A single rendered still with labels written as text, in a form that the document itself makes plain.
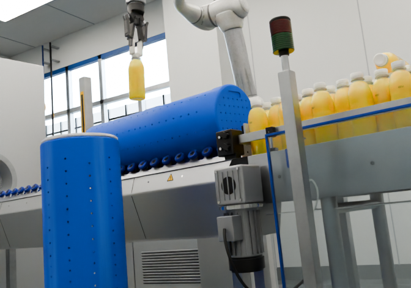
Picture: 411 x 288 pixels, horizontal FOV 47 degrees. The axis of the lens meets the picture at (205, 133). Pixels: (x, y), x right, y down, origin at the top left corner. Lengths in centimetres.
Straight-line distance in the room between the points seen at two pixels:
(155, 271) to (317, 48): 263
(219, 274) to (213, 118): 98
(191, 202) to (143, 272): 228
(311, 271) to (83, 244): 75
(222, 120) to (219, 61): 314
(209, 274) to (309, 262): 126
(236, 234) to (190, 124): 60
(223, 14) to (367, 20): 247
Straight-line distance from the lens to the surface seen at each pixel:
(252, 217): 147
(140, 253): 411
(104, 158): 168
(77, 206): 164
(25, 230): 291
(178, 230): 199
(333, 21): 488
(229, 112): 186
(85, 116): 316
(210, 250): 250
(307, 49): 488
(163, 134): 197
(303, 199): 130
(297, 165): 131
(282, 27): 139
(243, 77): 249
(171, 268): 393
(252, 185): 148
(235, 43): 251
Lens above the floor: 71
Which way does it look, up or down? 10 degrees up
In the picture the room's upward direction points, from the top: 5 degrees counter-clockwise
